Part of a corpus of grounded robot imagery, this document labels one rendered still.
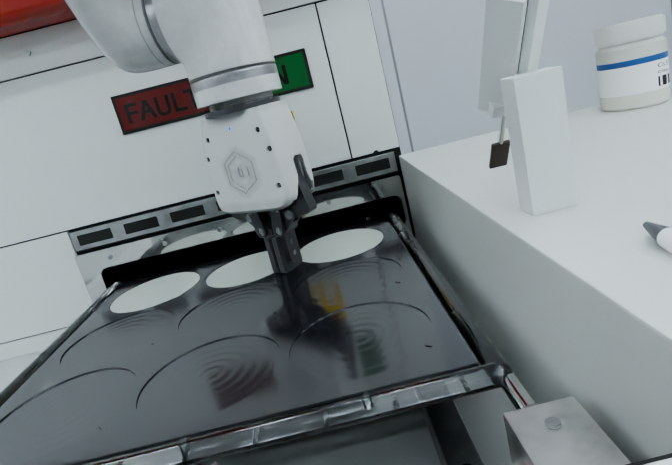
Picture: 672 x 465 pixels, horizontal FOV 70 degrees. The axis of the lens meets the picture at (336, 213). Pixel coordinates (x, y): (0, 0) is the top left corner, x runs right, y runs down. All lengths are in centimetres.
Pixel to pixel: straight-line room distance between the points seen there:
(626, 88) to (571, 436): 47
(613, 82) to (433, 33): 159
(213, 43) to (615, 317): 37
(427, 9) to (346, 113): 159
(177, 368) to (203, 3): 30
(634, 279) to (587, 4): 224
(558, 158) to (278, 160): 24
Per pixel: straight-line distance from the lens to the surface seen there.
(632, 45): 64
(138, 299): 59
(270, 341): 38
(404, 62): 216
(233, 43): 46
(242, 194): 48
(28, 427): 42
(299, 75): 63
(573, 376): 28
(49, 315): 78
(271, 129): 45
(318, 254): 54
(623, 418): 25
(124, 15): 49
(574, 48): 241
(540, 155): 31
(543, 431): 24
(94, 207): 71
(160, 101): 66
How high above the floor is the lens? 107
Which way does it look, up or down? 14 degrees down
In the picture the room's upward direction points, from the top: 14 degrees counter-clockwise
